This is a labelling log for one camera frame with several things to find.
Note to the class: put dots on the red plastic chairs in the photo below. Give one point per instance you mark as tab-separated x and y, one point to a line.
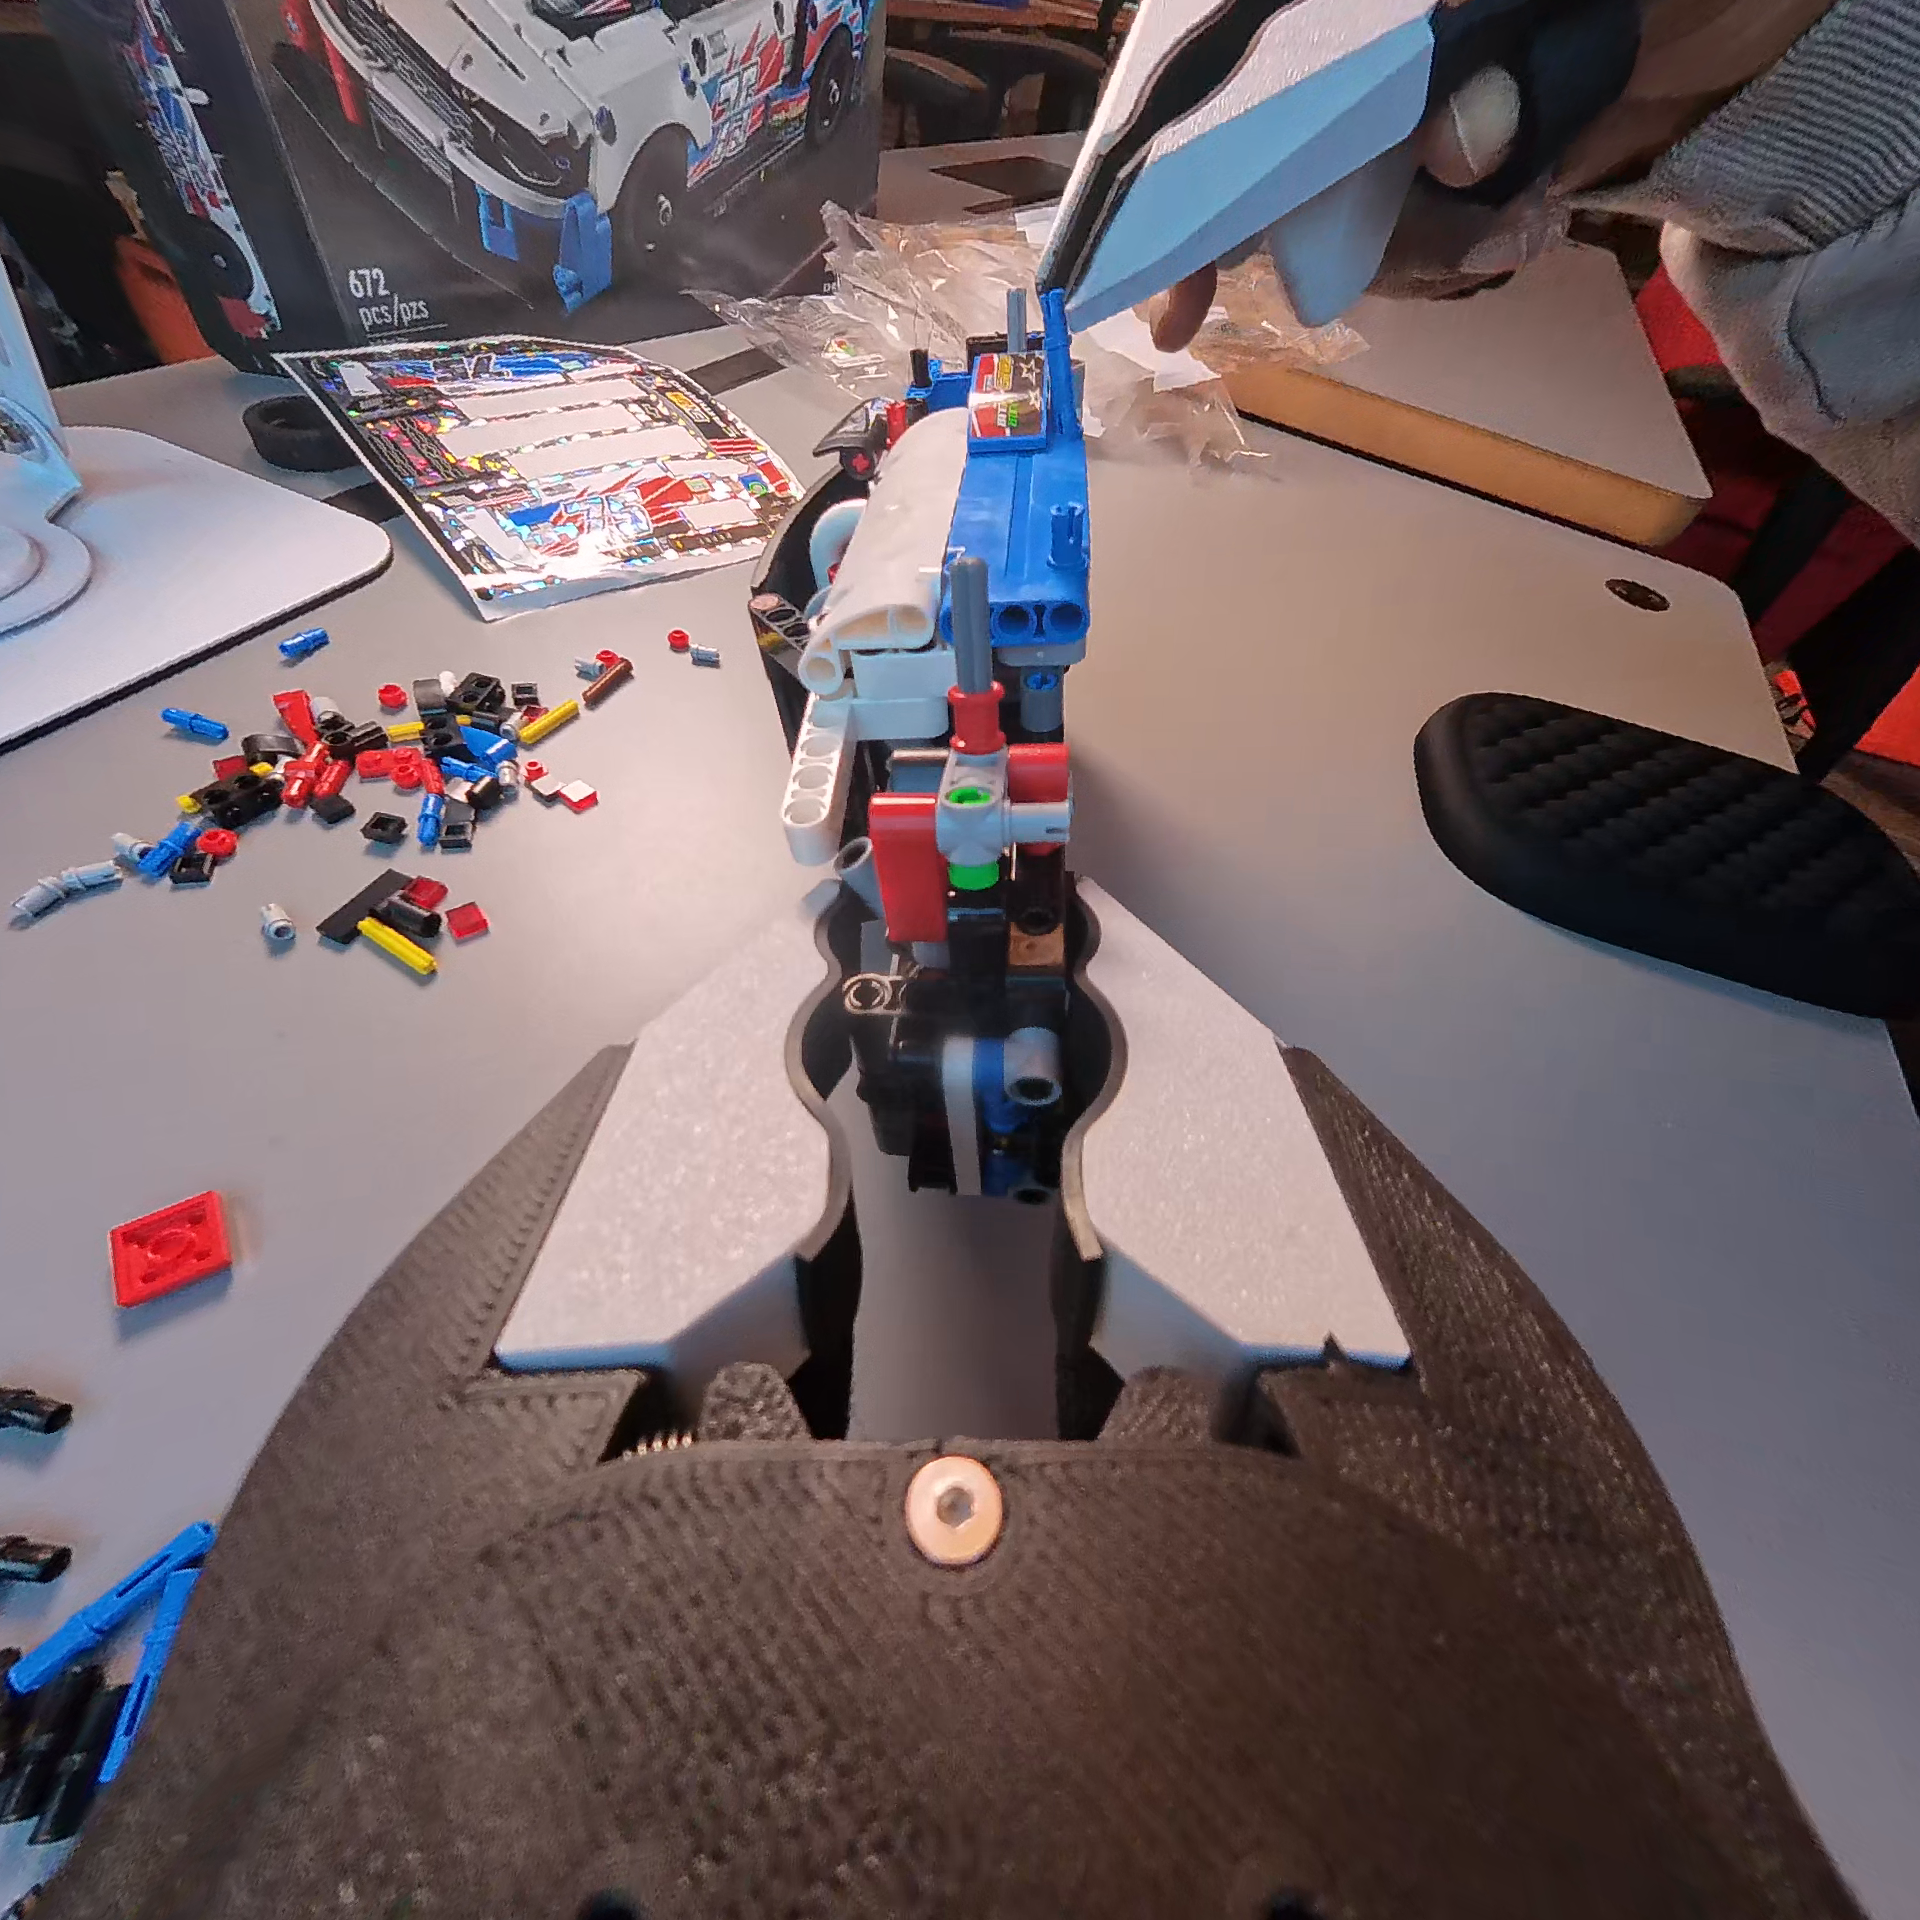
1844	599

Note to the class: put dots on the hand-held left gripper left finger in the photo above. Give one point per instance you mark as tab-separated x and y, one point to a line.
674	1185

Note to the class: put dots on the person's right hand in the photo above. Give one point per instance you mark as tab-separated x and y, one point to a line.
1709	61

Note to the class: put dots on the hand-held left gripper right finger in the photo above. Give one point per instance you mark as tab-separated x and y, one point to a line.
1228	1185

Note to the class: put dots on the dark lego set box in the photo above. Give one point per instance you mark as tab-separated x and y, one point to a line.
452	151

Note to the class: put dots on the person's right forearm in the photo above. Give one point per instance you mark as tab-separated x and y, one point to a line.
1769	225

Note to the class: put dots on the crumpled clear plastic bags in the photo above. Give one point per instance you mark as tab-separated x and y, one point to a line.
931	268

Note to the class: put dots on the grey side table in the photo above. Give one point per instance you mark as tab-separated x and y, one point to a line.
1498	376

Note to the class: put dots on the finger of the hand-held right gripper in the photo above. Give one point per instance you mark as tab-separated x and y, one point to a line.
1147	61
1273	136

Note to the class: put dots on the pile of blue black pins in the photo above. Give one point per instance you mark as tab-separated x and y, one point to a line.
75	1696

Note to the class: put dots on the black rubber tire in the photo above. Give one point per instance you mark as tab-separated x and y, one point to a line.
284	433

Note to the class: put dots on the pile of small lego pieces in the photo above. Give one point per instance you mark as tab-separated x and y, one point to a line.
375	764

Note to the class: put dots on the lego car model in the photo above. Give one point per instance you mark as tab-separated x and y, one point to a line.
1019	509

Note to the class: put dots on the white book stand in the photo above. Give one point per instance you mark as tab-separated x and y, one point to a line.
194	570

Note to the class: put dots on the holographic sticker sheet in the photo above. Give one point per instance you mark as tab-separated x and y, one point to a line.
557	465

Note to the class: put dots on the red square lego plate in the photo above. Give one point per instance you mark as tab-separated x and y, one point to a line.
175	1248

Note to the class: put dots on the black lego pin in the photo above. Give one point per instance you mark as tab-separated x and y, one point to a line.
32	1408

